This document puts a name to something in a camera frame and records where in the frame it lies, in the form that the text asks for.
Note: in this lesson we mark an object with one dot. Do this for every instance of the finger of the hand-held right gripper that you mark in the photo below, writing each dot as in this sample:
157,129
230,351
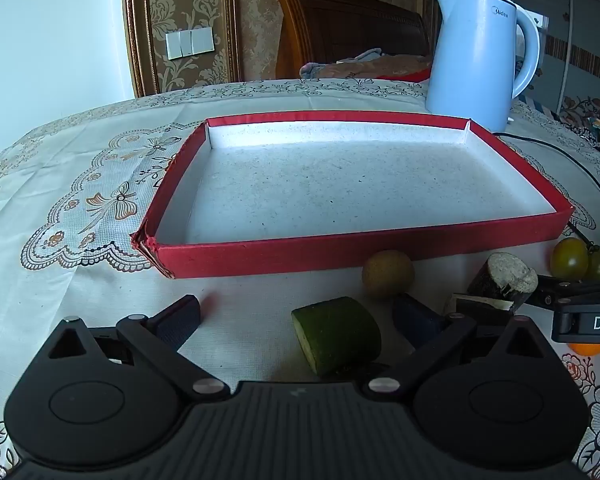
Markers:
575,292

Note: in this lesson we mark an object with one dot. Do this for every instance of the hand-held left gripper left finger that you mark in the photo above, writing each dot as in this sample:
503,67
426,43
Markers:
181,321

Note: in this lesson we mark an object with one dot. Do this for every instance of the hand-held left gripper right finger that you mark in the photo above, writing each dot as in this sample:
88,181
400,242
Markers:
416,318

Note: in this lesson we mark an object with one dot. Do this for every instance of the orange tangerine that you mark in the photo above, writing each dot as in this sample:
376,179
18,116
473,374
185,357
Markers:
587,348

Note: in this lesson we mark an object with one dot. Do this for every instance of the round-cut dark sugarcane piece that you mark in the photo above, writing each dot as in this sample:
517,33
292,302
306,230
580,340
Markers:
505,272

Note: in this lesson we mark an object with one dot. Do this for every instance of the green gourd chunk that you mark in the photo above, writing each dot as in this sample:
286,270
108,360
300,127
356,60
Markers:
336,332

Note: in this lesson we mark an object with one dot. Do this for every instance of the red shallow cardboard box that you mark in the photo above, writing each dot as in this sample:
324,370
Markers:
360,190

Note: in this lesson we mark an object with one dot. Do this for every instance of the white floral lace tablecloth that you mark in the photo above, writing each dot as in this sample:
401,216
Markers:
55,285

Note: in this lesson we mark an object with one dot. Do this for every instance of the folded cloth bundle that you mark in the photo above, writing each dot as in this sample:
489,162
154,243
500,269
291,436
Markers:
385,67

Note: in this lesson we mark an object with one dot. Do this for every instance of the light blue electric kettle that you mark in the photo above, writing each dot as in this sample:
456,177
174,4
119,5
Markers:
472,55

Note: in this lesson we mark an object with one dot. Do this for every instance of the sliding door wardrobe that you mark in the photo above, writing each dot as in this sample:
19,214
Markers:
580,25

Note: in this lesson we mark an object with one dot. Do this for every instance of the grey blue cloth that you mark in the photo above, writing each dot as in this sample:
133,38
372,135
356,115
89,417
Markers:
362,55

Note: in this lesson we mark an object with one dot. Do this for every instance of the brown wooden headboard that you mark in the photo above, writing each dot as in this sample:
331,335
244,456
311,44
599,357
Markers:
350,20

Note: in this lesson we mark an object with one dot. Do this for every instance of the white wall light switch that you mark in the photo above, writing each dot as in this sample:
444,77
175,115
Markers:
190,42

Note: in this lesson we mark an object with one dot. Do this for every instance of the gold wall moulding frame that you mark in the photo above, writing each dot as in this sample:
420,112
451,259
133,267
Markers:
140,25

